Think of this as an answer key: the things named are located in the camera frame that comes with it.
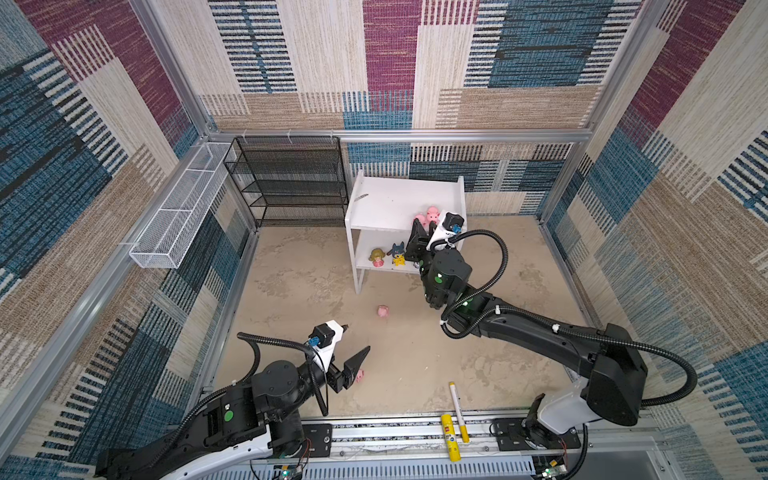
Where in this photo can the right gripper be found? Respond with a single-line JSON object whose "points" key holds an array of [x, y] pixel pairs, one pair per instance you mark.
{"points": [[417, 242]]}

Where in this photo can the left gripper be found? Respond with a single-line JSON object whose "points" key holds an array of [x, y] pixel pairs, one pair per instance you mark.
{"points": [[347, 375]]}

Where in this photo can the yellow blue figure toy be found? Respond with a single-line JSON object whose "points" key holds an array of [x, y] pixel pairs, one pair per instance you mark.
{"points": [[397, 254]]}

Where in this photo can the olive green toy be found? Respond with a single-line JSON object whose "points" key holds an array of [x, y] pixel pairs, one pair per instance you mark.
{"points": [[377, 257]]}

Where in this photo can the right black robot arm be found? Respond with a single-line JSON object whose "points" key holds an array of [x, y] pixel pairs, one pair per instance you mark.
{"points": [[608, 362]]}

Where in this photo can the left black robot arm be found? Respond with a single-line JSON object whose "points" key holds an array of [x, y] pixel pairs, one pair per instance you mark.
{"points": [[256, 417]]}

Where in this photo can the white two-tier shelf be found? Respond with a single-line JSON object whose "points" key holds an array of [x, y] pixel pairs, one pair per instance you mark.
{"points": [[380, 214]]}

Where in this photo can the white yellow marker pen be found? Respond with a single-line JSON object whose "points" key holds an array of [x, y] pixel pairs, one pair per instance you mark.
{"points": [[459, 414]]}

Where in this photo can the yellow glue stick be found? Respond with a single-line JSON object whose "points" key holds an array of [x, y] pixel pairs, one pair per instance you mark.
{"points": [[450, 438]]}

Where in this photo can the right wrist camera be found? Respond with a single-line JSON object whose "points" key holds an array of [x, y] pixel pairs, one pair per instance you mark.
{"points": [[446, 229]]}

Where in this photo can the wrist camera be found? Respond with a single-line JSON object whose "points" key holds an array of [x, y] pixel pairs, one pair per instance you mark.
{"points": [[323, 340], [446, 229]]}

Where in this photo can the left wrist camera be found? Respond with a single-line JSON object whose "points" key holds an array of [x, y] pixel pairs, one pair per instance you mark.
{"points": [[323, 340]]}

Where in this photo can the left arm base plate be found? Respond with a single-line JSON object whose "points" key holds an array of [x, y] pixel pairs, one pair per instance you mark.
{"points": [[320, 436]]}

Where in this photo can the black wire mesh rack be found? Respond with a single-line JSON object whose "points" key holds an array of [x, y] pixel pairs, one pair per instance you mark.
{"points": [[288, 181]]}

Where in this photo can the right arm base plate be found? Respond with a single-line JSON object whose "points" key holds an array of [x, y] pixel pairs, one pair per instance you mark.
{"points": [[513, 434]]}

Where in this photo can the white wire mesh basket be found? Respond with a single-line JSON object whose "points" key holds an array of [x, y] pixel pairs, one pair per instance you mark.
{"points": [[165, 241]]}

